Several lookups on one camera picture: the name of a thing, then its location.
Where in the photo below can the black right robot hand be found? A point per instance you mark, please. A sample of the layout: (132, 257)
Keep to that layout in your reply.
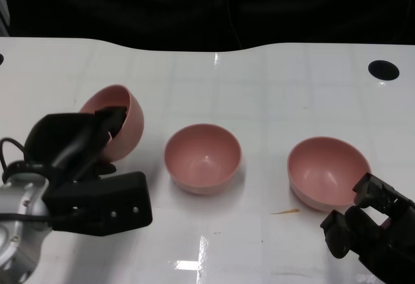
(386, 251)

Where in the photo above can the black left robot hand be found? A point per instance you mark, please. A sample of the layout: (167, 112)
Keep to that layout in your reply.
(65, 138)

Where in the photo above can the pink plastic bowl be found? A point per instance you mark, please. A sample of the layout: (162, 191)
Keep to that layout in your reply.
(202, 160)
(133, 128)
(324, 170)

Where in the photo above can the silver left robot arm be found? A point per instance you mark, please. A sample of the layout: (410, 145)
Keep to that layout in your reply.
(22, 199)

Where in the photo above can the thin orange wood sliver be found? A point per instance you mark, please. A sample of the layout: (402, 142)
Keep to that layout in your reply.
(287, 212)

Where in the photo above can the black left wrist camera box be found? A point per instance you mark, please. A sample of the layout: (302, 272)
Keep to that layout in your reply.
(107, 199)

